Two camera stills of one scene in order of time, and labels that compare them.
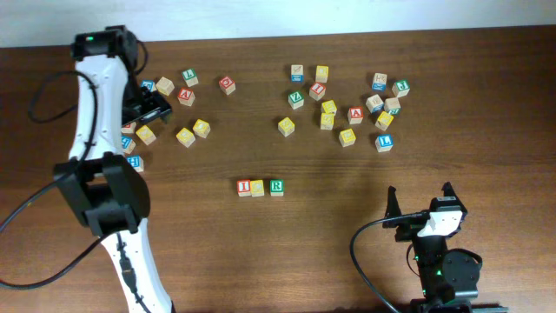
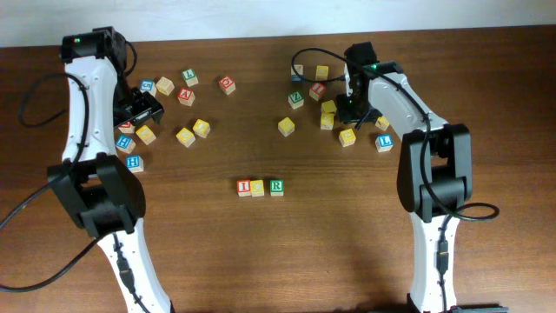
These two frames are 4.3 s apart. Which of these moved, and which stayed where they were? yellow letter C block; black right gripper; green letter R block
Moved: black right gripper
Stayed: green letter R block; yellow letter C block
